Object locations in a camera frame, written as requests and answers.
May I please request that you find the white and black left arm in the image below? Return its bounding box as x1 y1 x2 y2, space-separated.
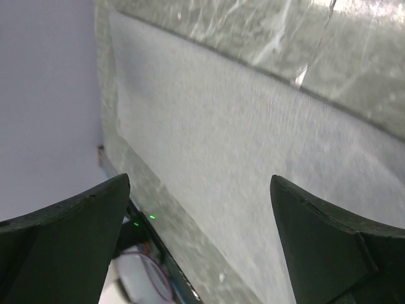
99 251 175 303

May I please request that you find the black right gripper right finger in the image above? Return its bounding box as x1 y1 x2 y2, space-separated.
270 175 404 303

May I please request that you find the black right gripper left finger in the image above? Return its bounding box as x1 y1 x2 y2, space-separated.
1 174 130 304

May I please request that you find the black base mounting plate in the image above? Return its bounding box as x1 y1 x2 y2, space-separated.
113 199 203 303

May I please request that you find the grey cloth napkin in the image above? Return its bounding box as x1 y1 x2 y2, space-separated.
109 11 404 303

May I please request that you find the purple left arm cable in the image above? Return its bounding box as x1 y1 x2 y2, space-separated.
121 246 177 301

